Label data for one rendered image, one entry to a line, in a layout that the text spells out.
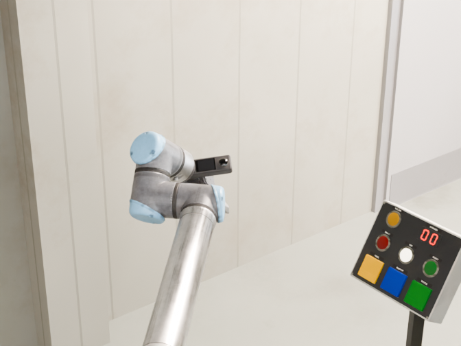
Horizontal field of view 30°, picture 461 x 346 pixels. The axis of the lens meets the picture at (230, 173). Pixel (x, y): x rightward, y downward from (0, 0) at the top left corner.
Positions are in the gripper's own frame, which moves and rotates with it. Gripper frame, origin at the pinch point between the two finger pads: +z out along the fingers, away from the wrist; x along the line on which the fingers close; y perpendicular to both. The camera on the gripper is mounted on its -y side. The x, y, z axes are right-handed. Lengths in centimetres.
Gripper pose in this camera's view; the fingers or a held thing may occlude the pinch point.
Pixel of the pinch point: (227, 188)
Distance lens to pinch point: 241.0
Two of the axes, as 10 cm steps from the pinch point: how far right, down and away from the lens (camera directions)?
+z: 5.2, 3.2, 7.9
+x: 1.5, 8.8, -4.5
